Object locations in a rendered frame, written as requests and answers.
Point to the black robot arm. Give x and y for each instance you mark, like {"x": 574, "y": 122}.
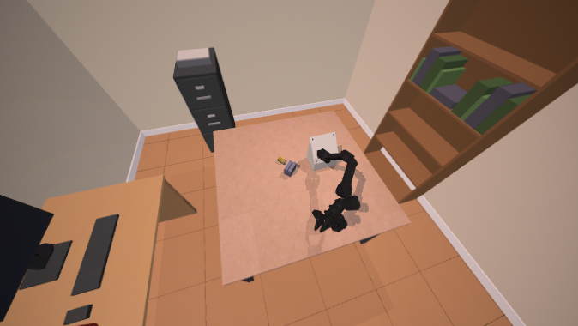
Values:
{"x": 344, "y": 189}

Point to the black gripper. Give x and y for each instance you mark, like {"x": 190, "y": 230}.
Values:
{"x": 331, "y": 218}

